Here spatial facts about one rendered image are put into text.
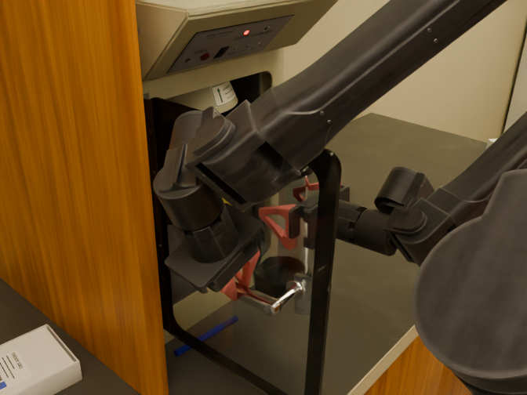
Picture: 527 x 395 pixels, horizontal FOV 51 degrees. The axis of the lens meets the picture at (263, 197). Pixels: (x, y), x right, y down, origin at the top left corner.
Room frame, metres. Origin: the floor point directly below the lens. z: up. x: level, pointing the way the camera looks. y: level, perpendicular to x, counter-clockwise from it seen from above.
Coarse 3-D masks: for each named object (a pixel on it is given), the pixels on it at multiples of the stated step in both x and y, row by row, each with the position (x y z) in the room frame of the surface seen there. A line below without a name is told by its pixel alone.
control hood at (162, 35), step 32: (160, 0) 0.71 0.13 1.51; (192, 0) 0.71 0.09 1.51; (224, 0) 0.72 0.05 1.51; (256, 0) 0.73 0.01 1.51; (288, 0) 0.78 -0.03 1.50; (320, 0) 0.84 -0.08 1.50; (160, 32) 0.67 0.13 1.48; (192, 32) 0.67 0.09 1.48; (288, 32) 0.87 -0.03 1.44; (160, 64) 0.69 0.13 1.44
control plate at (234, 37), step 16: (288, 16) 0.81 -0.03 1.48; (208, 32) 0.70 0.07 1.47; (224, 32) 0.73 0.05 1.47; (240, 32) 0.76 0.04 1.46; (256, 32) 0.79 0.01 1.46; (272, 32) 0.83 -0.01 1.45; (192, 48) 0.70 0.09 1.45; (208, 48) 0.73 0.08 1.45; (240, 48) 0.80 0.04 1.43; (256, 48) 0.84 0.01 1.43; (176, 64) 0.71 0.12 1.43; (192, 64) 0.74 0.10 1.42
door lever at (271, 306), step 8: (240, 288) 0.54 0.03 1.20; (248, 288) 0.54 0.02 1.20; (288, 288) 0.55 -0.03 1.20; (296, 288) 0.54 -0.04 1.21; (240, 296) 0.53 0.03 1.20; (248, 296) 0.53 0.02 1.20; (256, 296) 0.52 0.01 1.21; (264, 296) 0.52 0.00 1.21; (280, 296) 0.52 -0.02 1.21; (288, 296) 0.53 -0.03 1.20; (296, 296) 0.54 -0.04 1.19; (256, 304) 0.52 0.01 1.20; (264, 304) 0.51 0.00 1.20; (272, 304) 0.51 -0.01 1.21; (280, 304) 0.51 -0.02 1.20; (272, 312) 0.50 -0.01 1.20
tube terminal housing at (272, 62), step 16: (224, 64) 0.85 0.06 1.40; (240, 64) 0.87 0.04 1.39; (256, 64) 0.90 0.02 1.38; (272, 64) 0.93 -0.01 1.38; (160, 80) 0.75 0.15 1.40; (176, 80) 0.77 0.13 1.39; (192, 80) 0.80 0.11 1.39; (208, 80) 0.82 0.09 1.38; (224, 80) 0.85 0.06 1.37; (272, 80) 0.94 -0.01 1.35; (160, 96) 0.75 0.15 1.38
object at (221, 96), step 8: (208, 88) 0.86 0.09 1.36; (216, 88) 0.87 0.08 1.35; (224, 88) 0.89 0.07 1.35; (232, 88) 0.92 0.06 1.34; (176, 96) 0.84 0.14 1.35; (184, 96) 0.84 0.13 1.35; (192, 96) 0.84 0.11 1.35; (200, 96) 0.85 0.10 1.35; (208, 96) 0.85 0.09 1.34; (216, 96) 0.86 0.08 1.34; (224, 96) 0.88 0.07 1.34; (232, 96) 0.90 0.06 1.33; (184, 104) 0.84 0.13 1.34; (192, 104) 0.84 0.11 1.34; (200, 104) 0.84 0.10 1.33; (208, 104) 0.85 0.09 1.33; (216, 104) 0.86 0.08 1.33; (224, 104) 0.87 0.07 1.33; (232, 104) 0.89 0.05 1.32
